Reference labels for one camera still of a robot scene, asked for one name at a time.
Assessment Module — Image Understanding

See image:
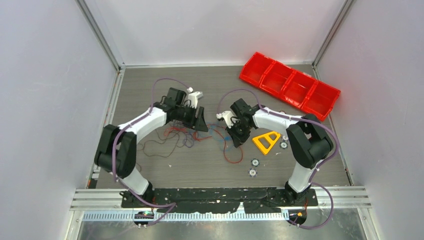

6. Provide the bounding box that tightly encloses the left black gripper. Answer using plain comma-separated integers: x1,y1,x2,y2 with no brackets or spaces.
175,104,208,132

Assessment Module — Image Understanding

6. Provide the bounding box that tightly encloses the blue wire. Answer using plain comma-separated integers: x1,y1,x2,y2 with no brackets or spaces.
206,123,234,152

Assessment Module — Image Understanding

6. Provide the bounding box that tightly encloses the purple wire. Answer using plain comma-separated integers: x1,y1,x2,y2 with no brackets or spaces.
180,129,203,149

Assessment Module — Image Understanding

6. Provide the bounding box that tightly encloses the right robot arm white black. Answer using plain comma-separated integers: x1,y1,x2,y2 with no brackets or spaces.
216,98,334,205

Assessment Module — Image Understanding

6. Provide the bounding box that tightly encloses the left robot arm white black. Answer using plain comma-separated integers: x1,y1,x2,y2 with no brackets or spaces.
93,87,209,207

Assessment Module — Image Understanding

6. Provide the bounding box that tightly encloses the yellow triangular plastic block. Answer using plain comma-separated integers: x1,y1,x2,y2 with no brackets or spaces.
252,131,281,156

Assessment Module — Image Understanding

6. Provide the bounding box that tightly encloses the poker chip lower upper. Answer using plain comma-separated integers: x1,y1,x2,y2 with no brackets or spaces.
251,158,260,167

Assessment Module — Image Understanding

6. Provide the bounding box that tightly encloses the poker chip lowest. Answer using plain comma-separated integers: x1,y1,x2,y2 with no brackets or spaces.
248,168,258,178

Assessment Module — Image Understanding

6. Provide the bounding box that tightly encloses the poker chip lower right pair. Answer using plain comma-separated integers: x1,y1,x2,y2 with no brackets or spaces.
279,141,288,149

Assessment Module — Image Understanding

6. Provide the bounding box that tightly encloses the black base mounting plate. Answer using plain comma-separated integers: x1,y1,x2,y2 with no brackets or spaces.
141,187,318,214

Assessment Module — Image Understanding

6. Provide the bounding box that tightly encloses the red four-compartment bin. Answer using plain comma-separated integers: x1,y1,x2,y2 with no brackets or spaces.
239,52,341,121

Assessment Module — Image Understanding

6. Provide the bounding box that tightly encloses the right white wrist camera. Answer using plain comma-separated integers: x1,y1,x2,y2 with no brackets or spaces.
216,110,235,128

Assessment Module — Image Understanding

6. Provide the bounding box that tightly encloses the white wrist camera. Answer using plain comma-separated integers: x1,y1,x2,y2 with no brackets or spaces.
183,87,204,109
216,110,235,128

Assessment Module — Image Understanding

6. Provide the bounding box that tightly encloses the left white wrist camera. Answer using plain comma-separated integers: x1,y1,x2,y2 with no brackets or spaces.
183,87,204,109

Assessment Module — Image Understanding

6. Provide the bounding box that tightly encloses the aluminium frame rail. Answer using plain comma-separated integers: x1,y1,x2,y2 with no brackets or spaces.
70,186,372,211

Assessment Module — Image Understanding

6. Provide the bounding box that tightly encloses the white slotted cable duct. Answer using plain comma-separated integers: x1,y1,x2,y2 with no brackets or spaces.
82,210,289,222

